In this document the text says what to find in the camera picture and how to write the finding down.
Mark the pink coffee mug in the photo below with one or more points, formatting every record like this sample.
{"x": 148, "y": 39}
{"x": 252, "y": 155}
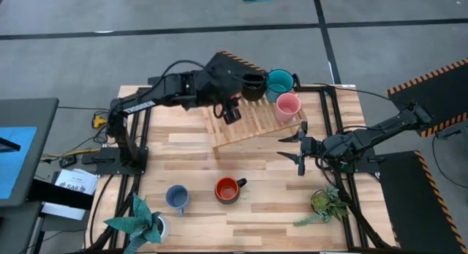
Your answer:
{"x": 287, "y": 107}

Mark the yellow power plug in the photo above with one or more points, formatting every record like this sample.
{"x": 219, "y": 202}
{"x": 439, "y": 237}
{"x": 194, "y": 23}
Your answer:
{"x": 98, "y": 121}

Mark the white printed paper sheets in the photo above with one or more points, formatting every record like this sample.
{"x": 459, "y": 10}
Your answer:
{"x": 77, "y": 181}

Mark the plain black coffee mug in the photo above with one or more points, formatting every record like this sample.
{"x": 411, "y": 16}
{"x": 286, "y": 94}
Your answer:
{"x": 254, "y": 93}

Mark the black mug orange inside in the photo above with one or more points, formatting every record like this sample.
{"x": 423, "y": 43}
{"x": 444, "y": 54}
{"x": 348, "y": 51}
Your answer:
{"x": 226, "y": 190}

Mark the black aluminium table frame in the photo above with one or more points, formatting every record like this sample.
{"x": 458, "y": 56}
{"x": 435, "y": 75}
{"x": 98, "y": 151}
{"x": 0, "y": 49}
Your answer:
{"x": 312, "y": 88}

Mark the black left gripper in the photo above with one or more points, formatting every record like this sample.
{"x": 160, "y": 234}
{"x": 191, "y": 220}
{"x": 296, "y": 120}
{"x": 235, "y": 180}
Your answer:
{"x": 223, "y": 82}

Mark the wooden slatted rack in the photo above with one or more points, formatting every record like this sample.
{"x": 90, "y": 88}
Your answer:
{"x": 256, "y": 126}

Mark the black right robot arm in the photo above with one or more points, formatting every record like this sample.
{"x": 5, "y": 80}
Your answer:
{"x": 384, "y": 127}

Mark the grey side table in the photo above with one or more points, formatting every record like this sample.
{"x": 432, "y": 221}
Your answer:
{"x": 44, "y": 144}

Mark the black floor tape line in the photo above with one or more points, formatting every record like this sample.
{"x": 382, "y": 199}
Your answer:
{"x": 327, "y": 45}
{"x": 146, "y": 32}

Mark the black flat board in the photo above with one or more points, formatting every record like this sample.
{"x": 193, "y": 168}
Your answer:
{"x": 62, "y": 195}

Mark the teal-leaf plant white pot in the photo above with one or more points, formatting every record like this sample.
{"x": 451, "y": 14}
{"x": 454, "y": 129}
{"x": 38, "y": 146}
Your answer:
{"x": 140, "y": 221}

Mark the black power adapter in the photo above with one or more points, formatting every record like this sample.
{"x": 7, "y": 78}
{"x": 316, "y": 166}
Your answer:
{"x": 67, "y": 161}

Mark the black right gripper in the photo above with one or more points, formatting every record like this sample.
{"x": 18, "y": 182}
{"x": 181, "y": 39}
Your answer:
{"x": 312, "y": 148}

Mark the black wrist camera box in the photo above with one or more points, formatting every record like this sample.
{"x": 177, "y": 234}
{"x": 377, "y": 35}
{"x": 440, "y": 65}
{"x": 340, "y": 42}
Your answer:
{"x": 232, "y": 116}

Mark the green succulent black pot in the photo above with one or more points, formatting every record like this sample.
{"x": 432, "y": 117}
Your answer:
{"x": 321, "y": 202}

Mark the teal coffee mug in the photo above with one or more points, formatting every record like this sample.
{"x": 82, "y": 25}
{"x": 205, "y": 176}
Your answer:
{"x": 279, "y": 83}

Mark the blue-grey coffee mug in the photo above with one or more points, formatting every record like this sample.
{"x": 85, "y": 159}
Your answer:
{"x": 177, "y": 197}

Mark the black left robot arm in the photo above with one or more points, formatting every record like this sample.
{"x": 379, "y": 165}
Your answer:
{"x": 172, "y": 87}

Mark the black mat hazard-striped edge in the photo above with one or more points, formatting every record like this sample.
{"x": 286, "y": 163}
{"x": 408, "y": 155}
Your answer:
{"x": 438, "y": 89}
{"x": 234, "y": 60}
{"x": 406, "y": 202}

